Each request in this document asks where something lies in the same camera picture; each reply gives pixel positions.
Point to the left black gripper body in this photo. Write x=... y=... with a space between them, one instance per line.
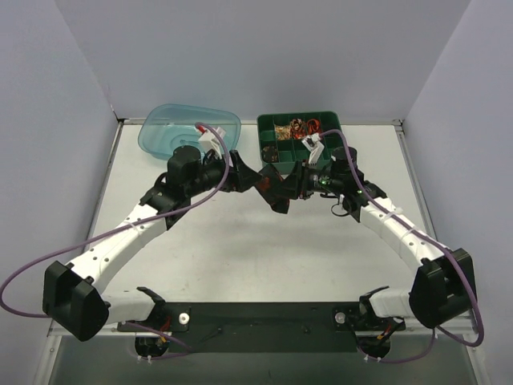
x=236 y=172

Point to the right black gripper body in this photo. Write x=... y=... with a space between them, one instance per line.
x=300 y=181

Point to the black orange floral necktie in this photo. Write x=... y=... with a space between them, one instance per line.
x=270 y=189

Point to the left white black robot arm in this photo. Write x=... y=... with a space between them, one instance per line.
x=73 y=292

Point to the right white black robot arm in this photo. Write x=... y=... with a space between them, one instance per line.
x=442 y=278

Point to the dark rolled tie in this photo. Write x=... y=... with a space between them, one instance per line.
x=269 y=154

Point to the green compartment organizer tray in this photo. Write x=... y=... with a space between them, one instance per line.
x=289 y=151

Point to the teal transparent plastic tub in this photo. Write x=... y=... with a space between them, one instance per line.
x=171 y=126

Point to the beige patterned rolled tie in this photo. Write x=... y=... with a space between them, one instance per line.
x=283 y=132

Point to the red black rolled tie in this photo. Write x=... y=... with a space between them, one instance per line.
x=298 y=129

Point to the orange red rolled tie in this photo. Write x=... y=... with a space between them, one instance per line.
x=314 y=126

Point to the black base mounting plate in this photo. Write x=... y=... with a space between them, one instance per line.
x=265 y=327

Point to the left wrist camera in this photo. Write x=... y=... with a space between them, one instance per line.
x=209 y=142

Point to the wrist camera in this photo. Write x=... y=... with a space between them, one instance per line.
x=209 y=142
x=315 y=147

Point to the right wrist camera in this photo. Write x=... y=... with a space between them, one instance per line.
x=315 y=147

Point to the aluminium extrusion rail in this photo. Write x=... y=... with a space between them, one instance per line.
x=459 y=326

